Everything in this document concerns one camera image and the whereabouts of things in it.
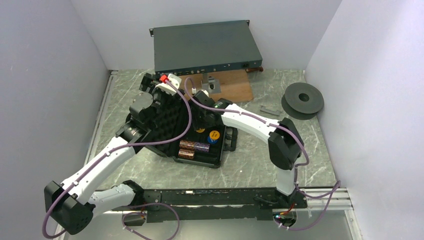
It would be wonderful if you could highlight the wooden board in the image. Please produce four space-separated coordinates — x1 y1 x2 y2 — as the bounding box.
178 69 254 103

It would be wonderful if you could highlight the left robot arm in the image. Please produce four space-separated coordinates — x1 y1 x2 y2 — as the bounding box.
42 73 193 239

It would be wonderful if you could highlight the black cable spool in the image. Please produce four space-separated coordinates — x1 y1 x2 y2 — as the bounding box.
281 82 325 120

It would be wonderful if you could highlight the grey rack network switch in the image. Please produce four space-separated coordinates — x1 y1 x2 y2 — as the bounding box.
149 20 263 76

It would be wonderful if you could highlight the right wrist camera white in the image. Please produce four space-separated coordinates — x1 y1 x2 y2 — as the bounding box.
191 88 209 97

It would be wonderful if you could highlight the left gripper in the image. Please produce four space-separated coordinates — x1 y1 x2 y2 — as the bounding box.
139 73 185 129

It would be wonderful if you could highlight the small grey metal plate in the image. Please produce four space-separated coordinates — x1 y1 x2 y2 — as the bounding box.
260 105 282 116

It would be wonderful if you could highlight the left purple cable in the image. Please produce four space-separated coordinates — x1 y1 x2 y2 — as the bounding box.
41 79 194 240

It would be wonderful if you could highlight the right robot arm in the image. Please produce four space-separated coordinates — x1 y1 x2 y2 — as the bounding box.
189 96 307 208

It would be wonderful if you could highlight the purple cable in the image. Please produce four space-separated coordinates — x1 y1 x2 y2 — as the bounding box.
184 76 342 232
41 79 194 240

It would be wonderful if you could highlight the orange big blind button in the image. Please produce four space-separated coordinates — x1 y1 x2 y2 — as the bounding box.
209 130 221 141

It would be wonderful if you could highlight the silver metal stand bracket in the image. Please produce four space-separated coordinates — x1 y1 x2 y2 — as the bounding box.
201 73 222 95

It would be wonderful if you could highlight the black poker set case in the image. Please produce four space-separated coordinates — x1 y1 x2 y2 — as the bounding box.
124 98 238 169

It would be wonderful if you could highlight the blue small blind button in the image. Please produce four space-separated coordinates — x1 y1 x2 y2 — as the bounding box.
207 136 218 145

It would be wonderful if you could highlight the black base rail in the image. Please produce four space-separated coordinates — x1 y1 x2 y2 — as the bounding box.
110 187 307 223

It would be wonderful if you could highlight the purple poker chip stack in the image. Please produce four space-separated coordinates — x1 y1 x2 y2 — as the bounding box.
194 142 210 153

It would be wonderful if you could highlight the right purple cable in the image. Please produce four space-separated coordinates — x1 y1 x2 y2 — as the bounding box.
184 76 342 232

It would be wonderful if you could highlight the orange brown poker chip stack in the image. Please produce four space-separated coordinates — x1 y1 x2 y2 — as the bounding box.
179 140 196 151

